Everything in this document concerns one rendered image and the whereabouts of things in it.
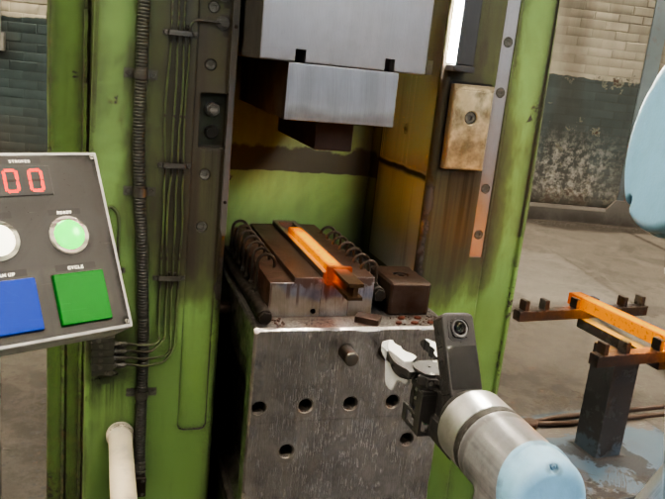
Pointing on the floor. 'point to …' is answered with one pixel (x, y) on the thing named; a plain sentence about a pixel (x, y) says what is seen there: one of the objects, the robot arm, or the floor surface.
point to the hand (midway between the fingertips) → (407, 341)
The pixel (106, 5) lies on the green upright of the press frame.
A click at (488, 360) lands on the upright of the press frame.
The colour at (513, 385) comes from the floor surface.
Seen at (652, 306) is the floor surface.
